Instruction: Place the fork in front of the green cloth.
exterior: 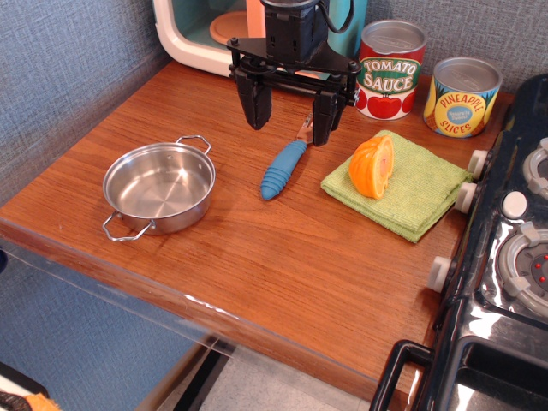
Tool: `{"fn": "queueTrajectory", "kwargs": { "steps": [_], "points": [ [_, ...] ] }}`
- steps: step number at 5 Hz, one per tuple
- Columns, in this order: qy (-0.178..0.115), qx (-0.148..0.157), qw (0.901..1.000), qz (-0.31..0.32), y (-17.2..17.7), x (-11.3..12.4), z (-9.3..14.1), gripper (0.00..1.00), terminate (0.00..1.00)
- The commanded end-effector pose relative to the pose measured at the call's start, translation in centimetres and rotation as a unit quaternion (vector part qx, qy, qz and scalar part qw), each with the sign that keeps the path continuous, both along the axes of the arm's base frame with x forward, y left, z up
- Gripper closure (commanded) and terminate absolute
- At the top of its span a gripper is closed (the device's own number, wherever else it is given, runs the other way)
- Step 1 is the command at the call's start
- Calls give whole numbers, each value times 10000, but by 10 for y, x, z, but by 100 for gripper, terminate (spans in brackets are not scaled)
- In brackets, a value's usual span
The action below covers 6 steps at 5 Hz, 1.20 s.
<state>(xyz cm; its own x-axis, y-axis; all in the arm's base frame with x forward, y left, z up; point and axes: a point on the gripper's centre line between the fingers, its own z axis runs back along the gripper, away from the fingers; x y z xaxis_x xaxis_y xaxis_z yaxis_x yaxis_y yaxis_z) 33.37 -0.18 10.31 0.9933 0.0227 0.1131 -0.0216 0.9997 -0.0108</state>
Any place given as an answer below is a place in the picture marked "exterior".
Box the black cable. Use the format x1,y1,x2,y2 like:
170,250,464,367
316,0,356,35

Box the stainless steel pot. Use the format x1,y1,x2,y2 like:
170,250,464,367
102,135,216,242

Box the blue handled metal fork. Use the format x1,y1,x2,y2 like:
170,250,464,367
260,113,313,200

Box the green folded cloth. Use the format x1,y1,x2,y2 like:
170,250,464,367
321,130,472,243

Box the black toy stove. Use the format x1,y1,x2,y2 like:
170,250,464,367
371,74,547,410

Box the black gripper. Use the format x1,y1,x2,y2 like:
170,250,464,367
227,1,360,146

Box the toy microwave oven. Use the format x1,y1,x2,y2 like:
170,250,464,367
152,1,367,76

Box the tomato sauce can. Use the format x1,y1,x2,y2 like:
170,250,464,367
356,20,426,120

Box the pineapple slices can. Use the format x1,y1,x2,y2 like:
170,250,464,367
423,57,503,139

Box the orange toy half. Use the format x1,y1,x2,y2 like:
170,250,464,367
348,134,395,200

